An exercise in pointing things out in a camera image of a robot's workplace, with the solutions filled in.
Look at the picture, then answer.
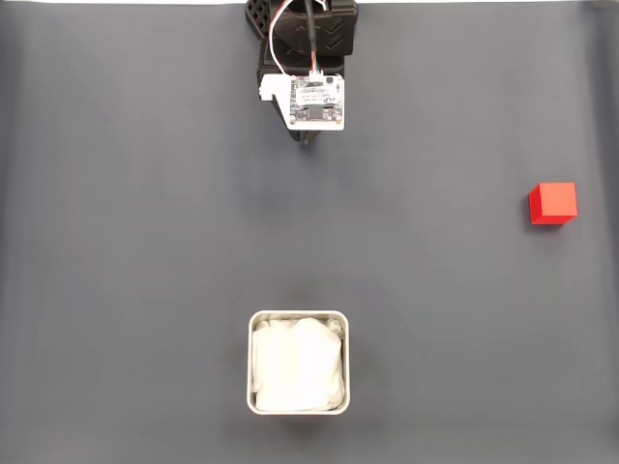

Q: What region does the black camera cable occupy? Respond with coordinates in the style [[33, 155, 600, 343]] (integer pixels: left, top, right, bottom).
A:
[[303, 0, 321, 74]]

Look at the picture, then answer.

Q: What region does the white crumpled cloth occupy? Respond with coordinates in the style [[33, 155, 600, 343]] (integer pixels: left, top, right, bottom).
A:
[[251, 316, 347, 411]]

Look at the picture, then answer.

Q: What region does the red white black servo wire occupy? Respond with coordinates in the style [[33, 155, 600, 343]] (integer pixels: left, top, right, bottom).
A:
[[267, 0, 294, 77]]

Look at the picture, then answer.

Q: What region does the dark grey table mat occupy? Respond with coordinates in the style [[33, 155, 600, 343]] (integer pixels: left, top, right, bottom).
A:
[[0, 2, 619, 464]]

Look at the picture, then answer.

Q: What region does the camera board on white mount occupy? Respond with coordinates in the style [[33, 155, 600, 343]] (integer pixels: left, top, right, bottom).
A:
[[259, 71, 347, 133]]

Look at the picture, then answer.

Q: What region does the red cube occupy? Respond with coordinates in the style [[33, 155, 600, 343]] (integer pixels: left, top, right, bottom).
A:
[[527, 182, 579, 226]]

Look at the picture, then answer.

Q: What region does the square metal box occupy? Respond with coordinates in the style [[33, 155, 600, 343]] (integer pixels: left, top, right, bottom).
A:
[[245, 309, 352, 416]]

